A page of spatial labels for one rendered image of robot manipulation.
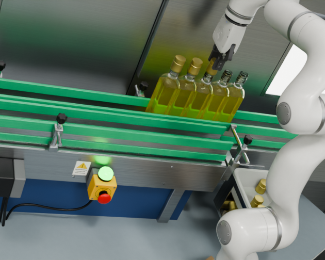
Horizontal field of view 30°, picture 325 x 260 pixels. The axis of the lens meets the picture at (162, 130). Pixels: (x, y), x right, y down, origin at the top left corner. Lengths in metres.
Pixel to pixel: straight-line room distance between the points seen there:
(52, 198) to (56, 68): 0.41
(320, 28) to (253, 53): 0.61
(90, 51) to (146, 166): 0.40
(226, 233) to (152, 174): 0.40
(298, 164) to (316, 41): 0.30
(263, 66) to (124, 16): 0.53
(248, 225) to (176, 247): 0.51
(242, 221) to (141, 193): 0.50
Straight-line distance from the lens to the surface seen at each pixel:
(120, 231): 2.05
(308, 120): 1.43
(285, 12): 1.59
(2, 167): 1.76
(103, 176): 1.81
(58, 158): 1.81
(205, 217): 2.24
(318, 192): 2.82
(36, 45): 1.92
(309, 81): 1.45
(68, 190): 1.95
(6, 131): 1.75
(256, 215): 1.66
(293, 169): 1.54
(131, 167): 1.89
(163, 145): 1.88
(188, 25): 1.93
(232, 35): 1.79
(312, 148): 1.55
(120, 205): 2.04
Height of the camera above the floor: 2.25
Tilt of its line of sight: 37 degrees down
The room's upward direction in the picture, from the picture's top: 25 degrees clockwise
